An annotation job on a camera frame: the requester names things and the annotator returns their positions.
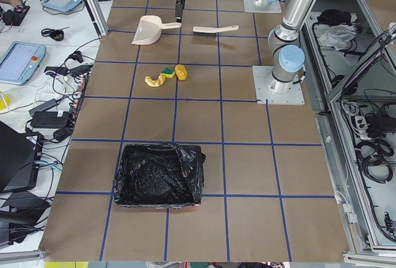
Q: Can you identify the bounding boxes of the coiled black cables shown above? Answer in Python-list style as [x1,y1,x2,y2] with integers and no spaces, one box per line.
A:
[355,137,394,185]

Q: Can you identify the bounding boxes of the black laptop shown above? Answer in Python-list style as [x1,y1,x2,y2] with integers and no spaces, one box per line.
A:
[1,122,43,193]

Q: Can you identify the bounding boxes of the aluminium frame post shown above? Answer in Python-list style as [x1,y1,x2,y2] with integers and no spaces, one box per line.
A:
[84,0,108,38]

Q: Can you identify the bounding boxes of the black power strip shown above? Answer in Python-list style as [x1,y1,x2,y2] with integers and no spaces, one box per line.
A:
[69,72,90,118]

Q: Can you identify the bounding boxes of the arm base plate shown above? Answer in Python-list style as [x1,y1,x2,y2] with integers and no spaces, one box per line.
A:
[241,0,282,14]
[252,66,305,105]

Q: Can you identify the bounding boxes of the black cloth bundle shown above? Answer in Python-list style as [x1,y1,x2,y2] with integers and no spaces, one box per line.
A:
[317,9,351,26]

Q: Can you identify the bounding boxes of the toy croissant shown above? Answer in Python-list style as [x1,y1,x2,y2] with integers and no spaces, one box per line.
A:
[145,73,166,87]

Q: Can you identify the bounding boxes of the beige hand brush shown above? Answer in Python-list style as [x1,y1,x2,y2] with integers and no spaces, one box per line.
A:
[192,25,239,37]

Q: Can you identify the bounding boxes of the black power adapter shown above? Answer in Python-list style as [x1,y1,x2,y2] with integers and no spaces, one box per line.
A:
[30,111,73,129]

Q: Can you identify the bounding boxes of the green yellow sponge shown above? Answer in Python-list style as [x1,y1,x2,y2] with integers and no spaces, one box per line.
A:
[161,67,175,79]

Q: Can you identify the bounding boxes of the beige plastic dustpan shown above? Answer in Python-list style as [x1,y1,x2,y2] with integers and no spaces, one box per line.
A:
[131,15,182,45]

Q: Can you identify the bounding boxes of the white crumpled cloth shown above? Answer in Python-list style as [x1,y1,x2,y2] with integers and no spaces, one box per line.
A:
[318,24,357,51]

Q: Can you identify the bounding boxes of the bin with black bag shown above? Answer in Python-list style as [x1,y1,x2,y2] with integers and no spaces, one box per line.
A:
[114,143,206,209]

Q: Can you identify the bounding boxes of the blue teach pendant near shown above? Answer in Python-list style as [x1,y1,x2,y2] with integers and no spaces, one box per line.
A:
[1,41,46,85]

